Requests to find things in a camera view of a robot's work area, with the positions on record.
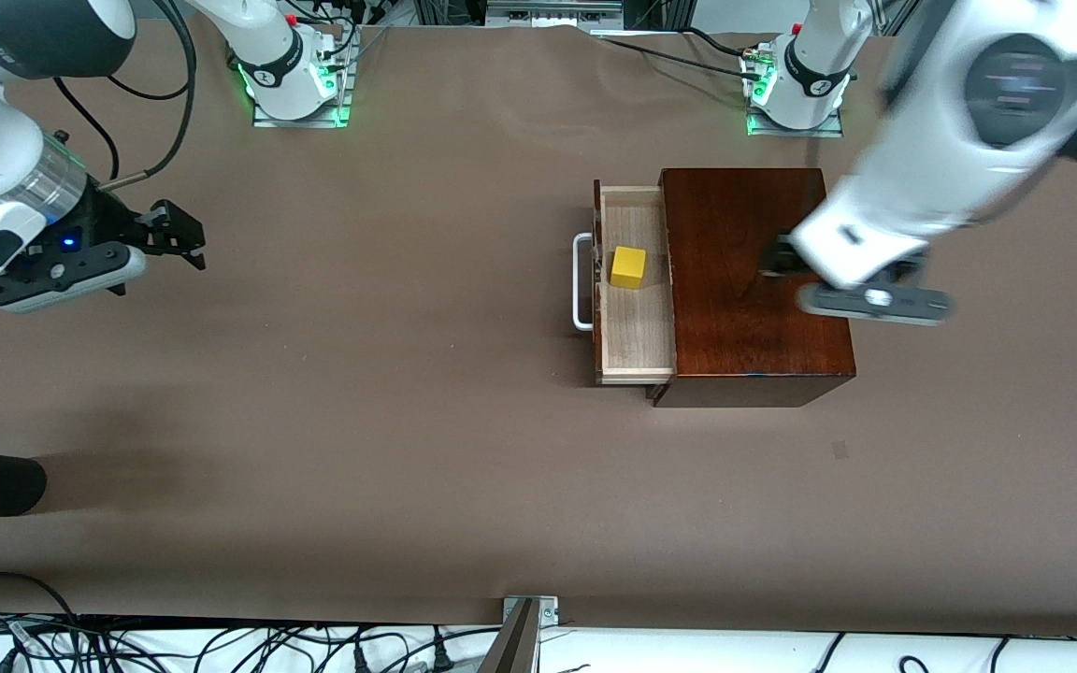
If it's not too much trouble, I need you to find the brown paper table cover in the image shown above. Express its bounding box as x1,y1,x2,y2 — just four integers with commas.
0,23,1077,641

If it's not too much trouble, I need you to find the white ledge panel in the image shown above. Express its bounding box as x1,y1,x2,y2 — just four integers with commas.
0,617,1077,673

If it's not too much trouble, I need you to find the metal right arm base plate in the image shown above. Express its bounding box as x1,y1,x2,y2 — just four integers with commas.
251,28,353,129

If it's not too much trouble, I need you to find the dark brown wooden drawer cabinet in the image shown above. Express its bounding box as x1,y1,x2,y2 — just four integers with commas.
651,168,857,408

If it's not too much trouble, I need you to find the yellow cube block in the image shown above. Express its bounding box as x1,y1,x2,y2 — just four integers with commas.
610,246,648,290

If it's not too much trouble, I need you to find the black cable with brass plug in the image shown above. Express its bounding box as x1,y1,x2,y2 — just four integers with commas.
99,0,198,191

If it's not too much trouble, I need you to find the aluminium frame structure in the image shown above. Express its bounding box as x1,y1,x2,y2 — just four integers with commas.
412,0,689,31

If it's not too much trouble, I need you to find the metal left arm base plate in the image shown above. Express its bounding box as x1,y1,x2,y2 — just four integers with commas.
746,105,845,138

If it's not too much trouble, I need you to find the grey angled post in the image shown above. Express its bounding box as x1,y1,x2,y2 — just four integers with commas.
476,600,541,673

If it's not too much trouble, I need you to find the metal corner bracket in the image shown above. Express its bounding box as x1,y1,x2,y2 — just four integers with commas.
503,595,560,627

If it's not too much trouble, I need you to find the black looping cable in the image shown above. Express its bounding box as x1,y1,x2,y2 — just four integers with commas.
107,77,189,102

